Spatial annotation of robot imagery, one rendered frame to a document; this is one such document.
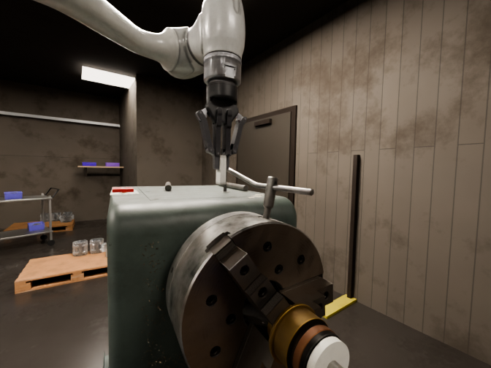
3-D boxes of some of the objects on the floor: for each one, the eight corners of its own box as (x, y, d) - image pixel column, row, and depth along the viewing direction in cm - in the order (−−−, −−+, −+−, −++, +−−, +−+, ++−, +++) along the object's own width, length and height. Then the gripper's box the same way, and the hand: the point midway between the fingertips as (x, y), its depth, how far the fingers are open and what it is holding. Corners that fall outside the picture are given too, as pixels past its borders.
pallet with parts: (121, 253, 364) (121, 233, 362) (131, 271, 303) (131, 247, 301) (26, 269, 300) (25, 245, 298) (13, 296, 239) (12, 266, 237)
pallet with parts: (74, 223, 554) (74, 210, 552) (74, 230, 493) (74, 215, 491) (11, 229, 491) (11, 215, 489) (2, 238, 430) (1, 221, 428)
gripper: (200, 74, 50) (199, 185, 51) (253, 85, 56) (251, 185, 57) (191, 85, 56) (190, 183, 58) (239, 94, 63) (237, 182, 64)
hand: (221, 169), depth 57 cm, fingers closed
